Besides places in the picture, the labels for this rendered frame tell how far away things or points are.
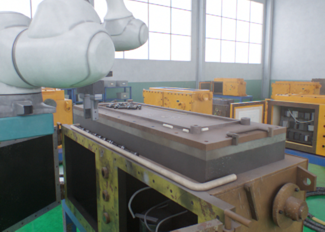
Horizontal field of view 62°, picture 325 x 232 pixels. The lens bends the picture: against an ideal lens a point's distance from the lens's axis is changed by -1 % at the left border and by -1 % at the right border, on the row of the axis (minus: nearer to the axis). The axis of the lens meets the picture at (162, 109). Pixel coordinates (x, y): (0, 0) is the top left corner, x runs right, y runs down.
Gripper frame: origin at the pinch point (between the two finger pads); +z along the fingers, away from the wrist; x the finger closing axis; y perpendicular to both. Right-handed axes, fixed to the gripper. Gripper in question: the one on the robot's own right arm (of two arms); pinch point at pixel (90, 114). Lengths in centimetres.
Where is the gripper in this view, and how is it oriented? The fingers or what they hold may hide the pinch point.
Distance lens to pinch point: 109.7
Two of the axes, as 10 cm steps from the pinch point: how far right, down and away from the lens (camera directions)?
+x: 6.9, 1.0, -7.2
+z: 0.0, 9.9, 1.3
